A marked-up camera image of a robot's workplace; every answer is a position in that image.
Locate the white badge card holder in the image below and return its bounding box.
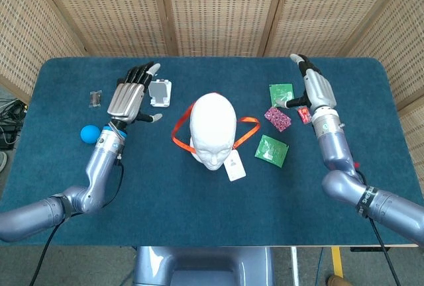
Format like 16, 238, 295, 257
223, 149, 247, 182

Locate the blue ball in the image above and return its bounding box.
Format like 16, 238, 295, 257
80, 124, 101, 144

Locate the green sachet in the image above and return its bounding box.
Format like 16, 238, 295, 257
268, 83, 295, 108
254, 134, 290, 169

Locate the thin blue cable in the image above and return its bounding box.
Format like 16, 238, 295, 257
316, 246, 325, 286

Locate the orange lanyard strap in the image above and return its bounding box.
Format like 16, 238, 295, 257
171, 92, 261, 154

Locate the woven bamboo folding screen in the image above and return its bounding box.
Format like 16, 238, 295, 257
0, 0, 424, 174

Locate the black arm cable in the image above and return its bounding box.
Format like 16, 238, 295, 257
356, 169, 402, 286
28, 160, 125, 286

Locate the dark blue felt table cover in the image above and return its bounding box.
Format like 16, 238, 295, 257
0, 56, 424, 247

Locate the grey robot torso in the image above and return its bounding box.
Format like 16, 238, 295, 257
132, 246, 276, 286

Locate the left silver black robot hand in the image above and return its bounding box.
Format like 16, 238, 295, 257
106, 62, 164, 126

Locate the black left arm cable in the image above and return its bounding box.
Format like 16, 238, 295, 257
28, 160, 125, 286

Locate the brown shoe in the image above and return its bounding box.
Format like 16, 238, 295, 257
326, 274, 354, 286

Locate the white foam mannequin head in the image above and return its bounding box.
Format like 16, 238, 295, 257
189, 92, 238, 171

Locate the white table leg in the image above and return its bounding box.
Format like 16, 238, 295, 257
290, 246, 299, 286

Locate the white phone stand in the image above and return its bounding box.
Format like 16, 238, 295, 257
148, 79, 173, 108

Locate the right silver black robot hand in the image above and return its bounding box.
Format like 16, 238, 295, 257
276, 53, 338, 111

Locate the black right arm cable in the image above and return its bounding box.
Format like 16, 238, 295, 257
356, 169, 402, 286

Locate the red candy packet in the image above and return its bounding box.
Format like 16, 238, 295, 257
297, 106, 314, 124

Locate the pink patterned sachet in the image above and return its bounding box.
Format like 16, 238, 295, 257
264, 106, 292, 133

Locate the black floor cable bundle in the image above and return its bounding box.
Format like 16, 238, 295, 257
0, 99, 29, 150

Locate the clear packet brown snack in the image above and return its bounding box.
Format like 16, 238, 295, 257
89, 89, 103, 109

